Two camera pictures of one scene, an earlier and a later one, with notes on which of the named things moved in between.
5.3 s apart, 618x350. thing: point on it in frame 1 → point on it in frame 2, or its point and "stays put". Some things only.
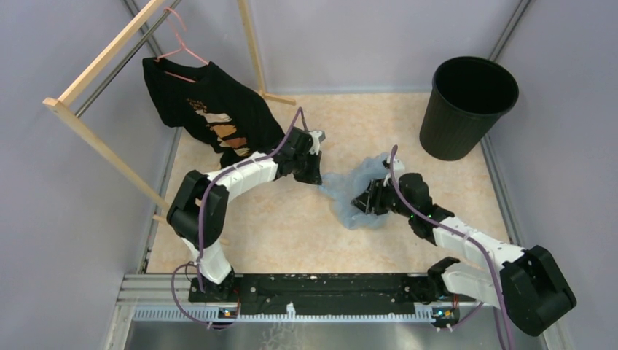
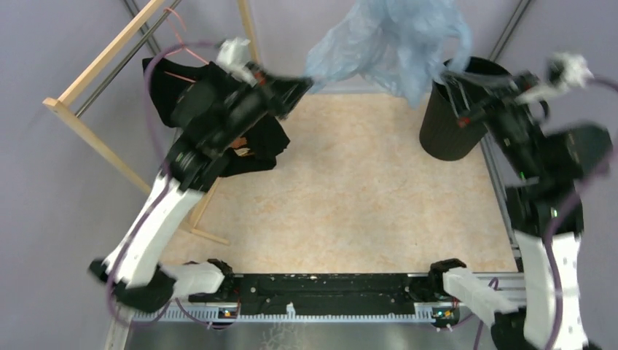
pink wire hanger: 182,46 stays put
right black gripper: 373,198 → 468,90
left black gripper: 314,177 → 284,94
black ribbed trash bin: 468,97 stays put
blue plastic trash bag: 342,187 → 397,46
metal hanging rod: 127,58 stays put
